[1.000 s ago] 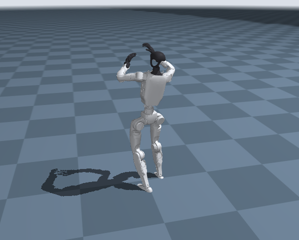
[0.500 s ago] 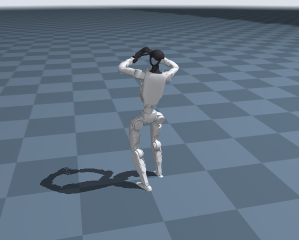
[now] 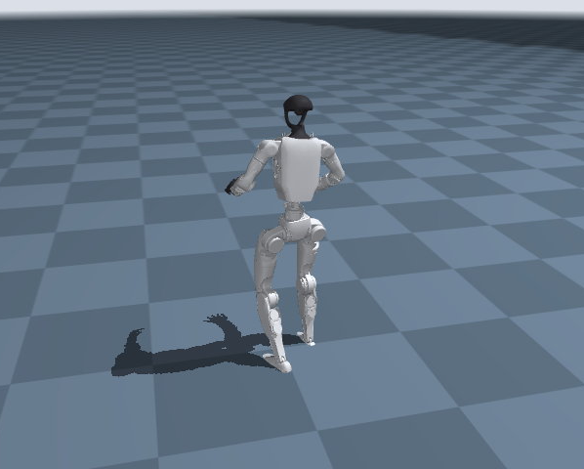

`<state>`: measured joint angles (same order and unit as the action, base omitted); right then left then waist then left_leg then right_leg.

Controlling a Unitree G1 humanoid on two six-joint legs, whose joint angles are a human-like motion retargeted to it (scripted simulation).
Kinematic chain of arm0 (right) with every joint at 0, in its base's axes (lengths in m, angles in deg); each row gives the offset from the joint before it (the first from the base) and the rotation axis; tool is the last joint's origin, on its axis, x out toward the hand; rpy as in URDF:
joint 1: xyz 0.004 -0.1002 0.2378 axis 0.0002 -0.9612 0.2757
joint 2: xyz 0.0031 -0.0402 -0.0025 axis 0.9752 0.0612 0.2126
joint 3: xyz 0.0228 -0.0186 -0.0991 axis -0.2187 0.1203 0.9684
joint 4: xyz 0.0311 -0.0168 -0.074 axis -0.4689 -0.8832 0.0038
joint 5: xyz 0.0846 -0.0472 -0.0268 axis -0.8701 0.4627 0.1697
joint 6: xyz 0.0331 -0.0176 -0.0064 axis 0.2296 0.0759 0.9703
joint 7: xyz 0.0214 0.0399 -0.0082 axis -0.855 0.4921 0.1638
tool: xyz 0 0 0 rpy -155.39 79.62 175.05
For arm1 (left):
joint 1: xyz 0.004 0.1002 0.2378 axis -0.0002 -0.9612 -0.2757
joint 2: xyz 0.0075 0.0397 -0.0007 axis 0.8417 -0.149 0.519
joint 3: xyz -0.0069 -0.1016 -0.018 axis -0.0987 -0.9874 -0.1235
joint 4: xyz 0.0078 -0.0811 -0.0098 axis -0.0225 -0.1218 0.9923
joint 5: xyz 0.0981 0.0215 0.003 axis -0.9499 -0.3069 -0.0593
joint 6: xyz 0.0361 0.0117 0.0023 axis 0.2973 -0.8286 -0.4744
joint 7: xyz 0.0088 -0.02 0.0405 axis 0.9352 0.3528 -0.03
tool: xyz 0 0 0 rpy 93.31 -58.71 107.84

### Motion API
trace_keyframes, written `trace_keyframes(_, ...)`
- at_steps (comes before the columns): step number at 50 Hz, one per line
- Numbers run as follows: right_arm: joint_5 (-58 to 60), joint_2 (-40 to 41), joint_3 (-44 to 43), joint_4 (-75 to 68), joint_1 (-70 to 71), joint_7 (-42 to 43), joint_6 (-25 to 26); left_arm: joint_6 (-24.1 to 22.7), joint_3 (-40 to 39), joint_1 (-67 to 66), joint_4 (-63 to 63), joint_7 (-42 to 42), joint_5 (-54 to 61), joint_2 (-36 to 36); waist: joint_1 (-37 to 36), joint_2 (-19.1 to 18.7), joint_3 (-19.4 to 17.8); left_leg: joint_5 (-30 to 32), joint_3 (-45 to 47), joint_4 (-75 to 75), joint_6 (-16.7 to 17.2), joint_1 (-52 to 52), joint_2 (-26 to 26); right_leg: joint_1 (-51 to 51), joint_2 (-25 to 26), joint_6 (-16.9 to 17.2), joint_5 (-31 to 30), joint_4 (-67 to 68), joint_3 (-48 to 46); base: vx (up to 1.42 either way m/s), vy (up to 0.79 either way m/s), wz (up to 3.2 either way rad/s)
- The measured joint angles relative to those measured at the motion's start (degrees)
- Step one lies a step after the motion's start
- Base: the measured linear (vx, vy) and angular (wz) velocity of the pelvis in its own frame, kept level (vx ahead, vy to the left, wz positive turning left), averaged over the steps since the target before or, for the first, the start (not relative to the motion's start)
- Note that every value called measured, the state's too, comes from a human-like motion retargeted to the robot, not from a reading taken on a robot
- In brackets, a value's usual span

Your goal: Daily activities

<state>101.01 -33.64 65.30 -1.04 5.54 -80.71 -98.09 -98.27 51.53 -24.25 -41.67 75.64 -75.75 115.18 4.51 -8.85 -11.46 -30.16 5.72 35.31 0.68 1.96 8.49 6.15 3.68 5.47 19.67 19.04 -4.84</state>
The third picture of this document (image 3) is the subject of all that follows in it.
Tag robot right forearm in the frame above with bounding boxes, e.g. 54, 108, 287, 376
315, 171, 334, 192

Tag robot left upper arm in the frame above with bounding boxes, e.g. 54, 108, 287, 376
237, 139, 281, 192

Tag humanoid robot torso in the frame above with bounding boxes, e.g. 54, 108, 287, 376
272, 132, 321, 243

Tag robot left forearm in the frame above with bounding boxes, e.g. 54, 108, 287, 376
230, 174, 245, 196

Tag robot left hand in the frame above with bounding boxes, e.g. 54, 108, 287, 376
225, 177, 239, 194

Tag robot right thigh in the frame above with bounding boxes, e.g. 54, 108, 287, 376
296, 218, 326, 294

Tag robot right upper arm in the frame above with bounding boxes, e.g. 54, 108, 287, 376
320, 140, 345, 185

